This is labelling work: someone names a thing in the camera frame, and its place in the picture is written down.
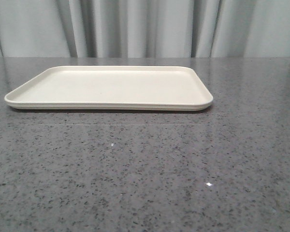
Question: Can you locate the grey pleated curtain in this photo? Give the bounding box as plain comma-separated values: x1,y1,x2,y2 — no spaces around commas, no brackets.
0,0,290,58

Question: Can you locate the cream rectangular plastic tray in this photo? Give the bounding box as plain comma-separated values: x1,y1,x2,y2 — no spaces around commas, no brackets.
4,66,213,111

